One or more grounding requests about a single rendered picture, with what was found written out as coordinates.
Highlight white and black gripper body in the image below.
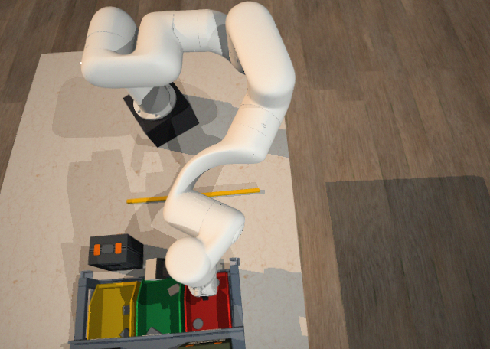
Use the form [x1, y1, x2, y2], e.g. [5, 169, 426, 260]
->
[188, 273, 217, 297]

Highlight yellow bar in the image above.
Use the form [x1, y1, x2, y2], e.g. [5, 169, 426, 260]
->
[126, 188, 260, 204]

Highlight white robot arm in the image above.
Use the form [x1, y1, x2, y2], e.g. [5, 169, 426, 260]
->
[81, 2, 296, 296]

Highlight red bin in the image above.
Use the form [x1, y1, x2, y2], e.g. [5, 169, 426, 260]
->
[184, 272, 232, 332]

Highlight green open bin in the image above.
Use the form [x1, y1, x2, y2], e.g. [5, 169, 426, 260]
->
[136, 277, 185, 336]

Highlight yellow open bin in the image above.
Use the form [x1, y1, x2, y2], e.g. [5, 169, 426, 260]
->
[87, 281, 141, 340]

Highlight grey metal shelf rack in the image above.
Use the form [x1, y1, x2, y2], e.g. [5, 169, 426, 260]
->
[68, 257, 246, 349]

